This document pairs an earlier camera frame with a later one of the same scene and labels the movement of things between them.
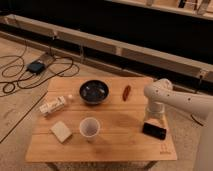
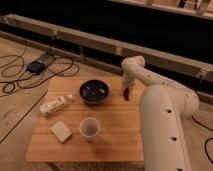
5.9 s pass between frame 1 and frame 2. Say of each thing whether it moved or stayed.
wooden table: stayed
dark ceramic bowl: stayed
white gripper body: moved
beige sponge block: stayed
